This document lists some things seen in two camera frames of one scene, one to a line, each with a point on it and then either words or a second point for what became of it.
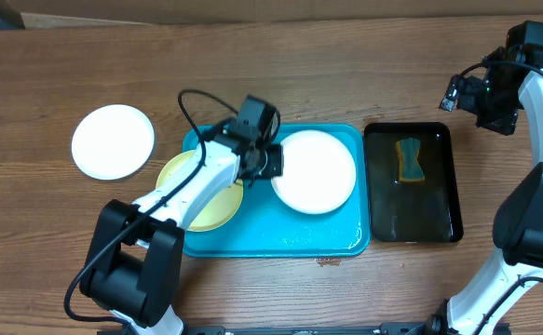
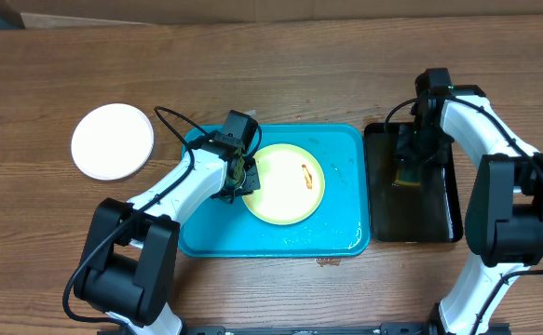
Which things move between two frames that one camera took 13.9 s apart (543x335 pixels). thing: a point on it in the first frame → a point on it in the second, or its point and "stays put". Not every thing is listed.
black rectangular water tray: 413,211 stays put
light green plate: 218,209 → 291,184
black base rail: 381,328 stays put
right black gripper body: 468,93 → 411,152
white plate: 112,141 stays put
